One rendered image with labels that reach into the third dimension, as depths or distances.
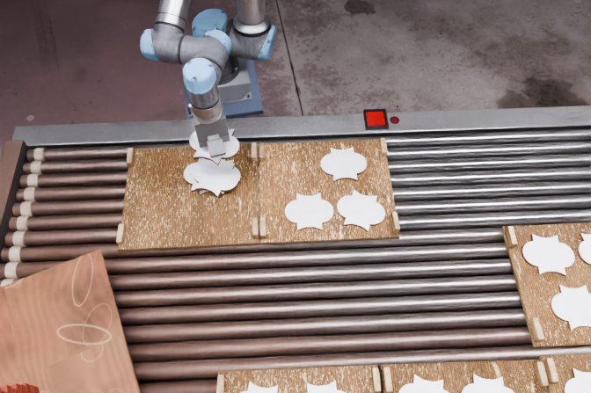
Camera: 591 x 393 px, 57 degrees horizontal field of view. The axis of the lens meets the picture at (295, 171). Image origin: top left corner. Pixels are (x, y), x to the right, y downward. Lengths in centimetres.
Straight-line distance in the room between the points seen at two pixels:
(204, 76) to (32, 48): 248
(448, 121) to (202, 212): 87
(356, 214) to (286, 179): 25
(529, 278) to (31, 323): 133
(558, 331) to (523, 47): 226
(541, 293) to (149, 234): 112
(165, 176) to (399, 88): 179
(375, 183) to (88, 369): 95
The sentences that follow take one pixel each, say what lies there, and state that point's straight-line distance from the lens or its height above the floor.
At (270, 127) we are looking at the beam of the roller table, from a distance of 182.
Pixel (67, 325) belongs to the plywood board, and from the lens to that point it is 150.
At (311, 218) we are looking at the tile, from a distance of 160.
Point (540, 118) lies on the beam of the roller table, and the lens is 202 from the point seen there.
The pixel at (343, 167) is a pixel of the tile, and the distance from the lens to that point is 170.
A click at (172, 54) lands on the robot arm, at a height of 139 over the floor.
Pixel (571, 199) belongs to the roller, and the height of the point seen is 92.
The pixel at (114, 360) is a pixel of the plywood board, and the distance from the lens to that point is 144.
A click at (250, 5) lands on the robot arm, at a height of 129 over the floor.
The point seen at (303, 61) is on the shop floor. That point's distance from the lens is 326.
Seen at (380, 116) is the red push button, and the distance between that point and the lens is 185.
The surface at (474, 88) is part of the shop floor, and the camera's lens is 329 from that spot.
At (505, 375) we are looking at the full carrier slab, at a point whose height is 94.
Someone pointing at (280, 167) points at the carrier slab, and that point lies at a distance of 170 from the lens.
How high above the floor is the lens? 238
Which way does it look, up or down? 59 degrees down
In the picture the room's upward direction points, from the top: straight up
